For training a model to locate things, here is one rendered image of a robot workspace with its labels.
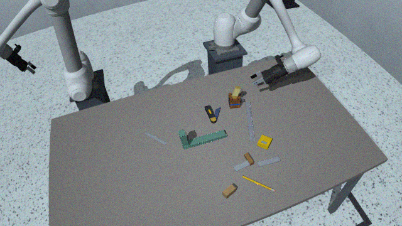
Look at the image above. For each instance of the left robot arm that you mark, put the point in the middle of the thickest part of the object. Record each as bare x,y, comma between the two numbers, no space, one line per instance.
228,27

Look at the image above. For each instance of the green angled bar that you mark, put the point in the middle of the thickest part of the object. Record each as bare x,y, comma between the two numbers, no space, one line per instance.
200,140

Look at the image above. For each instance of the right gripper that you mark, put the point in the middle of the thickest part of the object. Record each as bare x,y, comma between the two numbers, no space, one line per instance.
16,60

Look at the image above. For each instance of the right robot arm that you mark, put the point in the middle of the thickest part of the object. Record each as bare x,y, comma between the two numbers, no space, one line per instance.
77,78

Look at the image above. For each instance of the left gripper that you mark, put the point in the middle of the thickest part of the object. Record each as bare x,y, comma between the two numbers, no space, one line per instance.
279,70

